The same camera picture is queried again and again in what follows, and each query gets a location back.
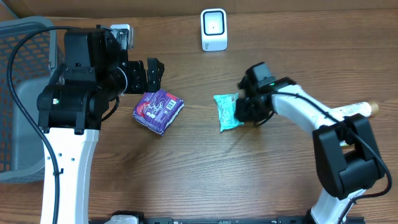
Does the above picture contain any purple pad package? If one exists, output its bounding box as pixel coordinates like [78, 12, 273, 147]
[132, 90, 184, 136]

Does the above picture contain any teal wipes packet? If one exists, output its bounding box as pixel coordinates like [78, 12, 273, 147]
[213, 93, 244, 133]

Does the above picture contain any white tube gold cap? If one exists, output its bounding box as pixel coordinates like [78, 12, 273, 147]
[329, 101, 379, 121]

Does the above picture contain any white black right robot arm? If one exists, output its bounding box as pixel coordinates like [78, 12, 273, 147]
[234, 62, 392, 223]

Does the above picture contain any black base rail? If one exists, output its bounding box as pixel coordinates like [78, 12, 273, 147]
[90, 210, 366, 224]

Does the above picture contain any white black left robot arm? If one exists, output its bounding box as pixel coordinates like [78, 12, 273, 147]
[37, 24, 164, 223]

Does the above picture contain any white barcode scanner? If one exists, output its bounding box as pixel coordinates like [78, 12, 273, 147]
[200, 8, 228, 52]

